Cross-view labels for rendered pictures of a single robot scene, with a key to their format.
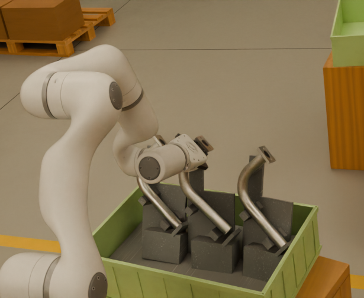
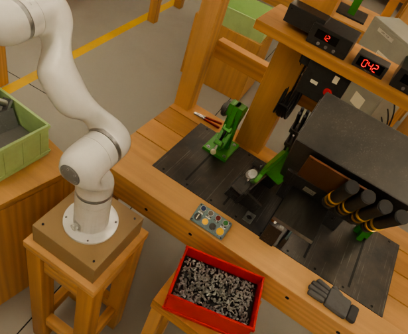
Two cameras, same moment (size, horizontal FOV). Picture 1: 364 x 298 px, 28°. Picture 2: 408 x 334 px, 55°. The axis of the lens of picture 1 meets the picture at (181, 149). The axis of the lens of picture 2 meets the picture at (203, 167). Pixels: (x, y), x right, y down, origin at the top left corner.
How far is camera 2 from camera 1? 159 cm
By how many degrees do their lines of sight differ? 80
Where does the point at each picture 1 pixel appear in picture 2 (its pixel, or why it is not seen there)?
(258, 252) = not seen: outside the picture
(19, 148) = not seen: outside the picture
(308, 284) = not seen: hidden behind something
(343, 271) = not seen: hidden behind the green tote
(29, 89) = (14, 18)
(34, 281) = (109, 150)
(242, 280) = not seen: outside the picture
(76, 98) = (56, 11)
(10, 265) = (87, 156)
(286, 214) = not seen: outside the picture
